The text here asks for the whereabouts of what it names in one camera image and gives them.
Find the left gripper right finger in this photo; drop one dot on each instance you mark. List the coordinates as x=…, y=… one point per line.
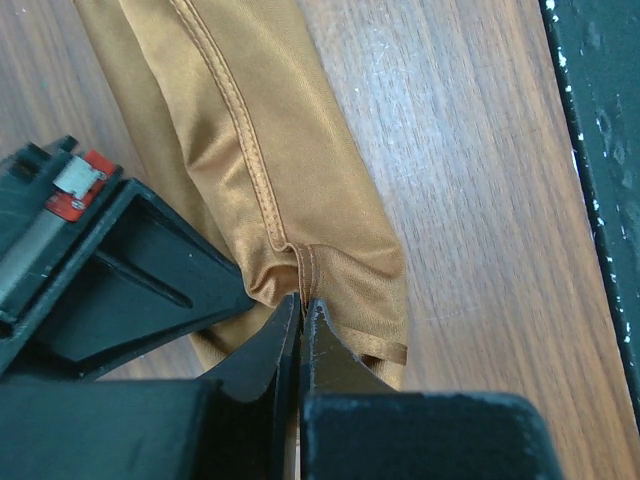
x=355, y=426

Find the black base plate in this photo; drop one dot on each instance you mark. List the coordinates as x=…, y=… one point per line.
x=594, y=47

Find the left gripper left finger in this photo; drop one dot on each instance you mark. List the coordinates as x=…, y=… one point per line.
x=236, y=421

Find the brown cloth napkin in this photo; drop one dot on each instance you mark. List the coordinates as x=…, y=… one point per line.
x=238, y=129

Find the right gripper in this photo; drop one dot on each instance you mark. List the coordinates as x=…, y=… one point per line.
x=94, y=276

